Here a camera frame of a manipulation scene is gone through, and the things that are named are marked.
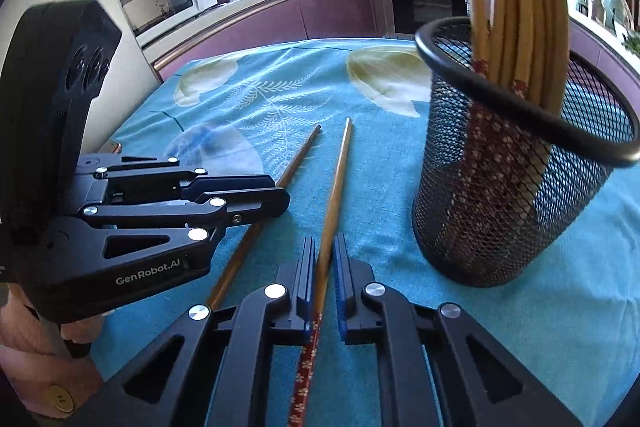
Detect black built-in oven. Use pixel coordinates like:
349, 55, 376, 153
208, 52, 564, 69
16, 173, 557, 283
387, 0, 473, 35

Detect wooden chopstick red floral handle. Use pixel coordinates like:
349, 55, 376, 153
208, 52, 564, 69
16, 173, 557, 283
206, 124, 323, 310
287, 118, 354, 427

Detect blue printed tablecloth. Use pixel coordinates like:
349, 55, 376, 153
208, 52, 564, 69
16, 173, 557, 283
92, 38, 640, 427

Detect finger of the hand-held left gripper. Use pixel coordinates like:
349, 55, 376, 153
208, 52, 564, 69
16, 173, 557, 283
77, 155, 277, 204
81, 187, 291, 254

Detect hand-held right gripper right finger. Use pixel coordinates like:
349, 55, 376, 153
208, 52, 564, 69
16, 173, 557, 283
332, 233, 583, 427

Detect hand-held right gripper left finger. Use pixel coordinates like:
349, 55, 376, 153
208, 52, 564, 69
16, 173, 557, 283
70, 236, 317, 427

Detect bunch of wooden chopsticks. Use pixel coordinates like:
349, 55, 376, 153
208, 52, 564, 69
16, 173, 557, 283
452, 0, 571, 268

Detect purple kitchen cabinets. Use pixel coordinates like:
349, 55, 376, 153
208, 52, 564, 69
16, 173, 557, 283
150, 0, 640, 88

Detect black mesh utensil holder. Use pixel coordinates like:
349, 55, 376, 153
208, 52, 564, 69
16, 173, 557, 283
412, 17, 640, 289

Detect person's left hand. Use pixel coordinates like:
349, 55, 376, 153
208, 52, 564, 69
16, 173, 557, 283
62, 314, 106, 347

